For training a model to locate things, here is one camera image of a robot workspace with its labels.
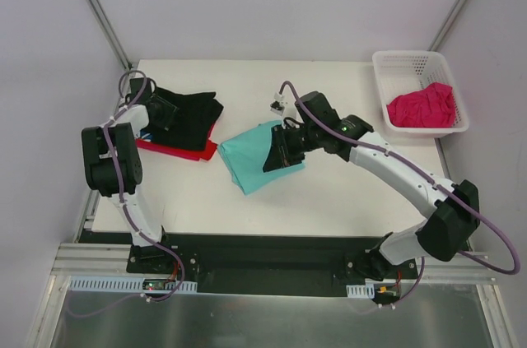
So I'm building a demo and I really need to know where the aluminium frame post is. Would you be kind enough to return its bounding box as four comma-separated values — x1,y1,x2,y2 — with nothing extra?
86,0,133,70
427,0,497,53

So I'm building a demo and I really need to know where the pink t shirt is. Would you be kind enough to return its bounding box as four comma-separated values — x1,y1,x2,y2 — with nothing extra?
386,82,456,128

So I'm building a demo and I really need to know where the white plastic basket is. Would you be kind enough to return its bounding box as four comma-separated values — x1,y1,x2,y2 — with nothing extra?
372,50,469,138

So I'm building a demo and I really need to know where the red t shirt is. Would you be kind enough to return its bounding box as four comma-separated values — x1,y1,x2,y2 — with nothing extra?
136,125,217,161

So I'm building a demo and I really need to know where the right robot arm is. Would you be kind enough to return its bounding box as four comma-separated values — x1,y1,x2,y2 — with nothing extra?
263,91,479,281

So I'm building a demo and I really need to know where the right aluminium frame post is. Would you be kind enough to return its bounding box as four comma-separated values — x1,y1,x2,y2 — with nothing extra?
427,0,497,53

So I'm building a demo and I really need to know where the left white cable duct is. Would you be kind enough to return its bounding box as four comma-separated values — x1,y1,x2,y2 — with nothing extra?
69,276,198,295

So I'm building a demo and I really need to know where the right white cable duct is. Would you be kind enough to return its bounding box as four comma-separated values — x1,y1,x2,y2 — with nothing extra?
346,284,375,299

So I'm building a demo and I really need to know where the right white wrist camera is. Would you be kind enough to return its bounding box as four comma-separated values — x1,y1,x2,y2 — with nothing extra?
270,92,287,116

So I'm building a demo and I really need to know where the black t shirt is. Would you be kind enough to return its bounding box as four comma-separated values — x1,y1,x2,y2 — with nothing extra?
142,88,224,151

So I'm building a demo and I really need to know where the left aluminium frame post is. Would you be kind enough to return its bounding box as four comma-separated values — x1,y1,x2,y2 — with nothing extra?
86,0,133,70

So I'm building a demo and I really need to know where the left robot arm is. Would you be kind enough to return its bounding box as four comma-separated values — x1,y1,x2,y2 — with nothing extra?
81,69,179,273

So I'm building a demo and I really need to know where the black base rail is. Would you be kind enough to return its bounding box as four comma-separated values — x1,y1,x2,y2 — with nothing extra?
80,231,379,297

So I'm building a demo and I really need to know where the teal t shirt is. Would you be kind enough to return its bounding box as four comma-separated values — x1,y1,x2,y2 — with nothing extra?
217,120,305,196

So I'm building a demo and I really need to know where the white cable duct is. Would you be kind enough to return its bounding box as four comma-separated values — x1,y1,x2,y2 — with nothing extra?
346,284,375,299
69,276,198,295

